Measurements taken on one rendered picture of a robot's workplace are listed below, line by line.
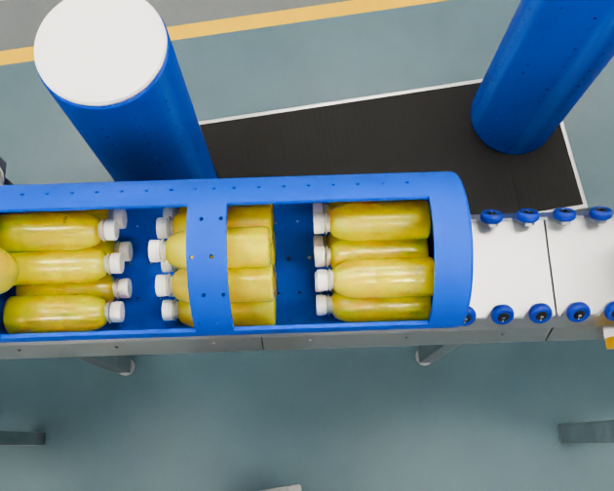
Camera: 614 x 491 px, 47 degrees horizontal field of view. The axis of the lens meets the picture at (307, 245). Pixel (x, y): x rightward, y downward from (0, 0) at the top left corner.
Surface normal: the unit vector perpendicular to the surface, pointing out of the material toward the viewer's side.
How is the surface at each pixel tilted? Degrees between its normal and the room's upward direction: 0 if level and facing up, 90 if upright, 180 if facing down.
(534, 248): 0
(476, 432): 0
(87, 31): 0
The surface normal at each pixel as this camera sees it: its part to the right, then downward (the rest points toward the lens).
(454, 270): 0.02, 0.23
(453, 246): 0.00, -0.04
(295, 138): 0.00, -0.27
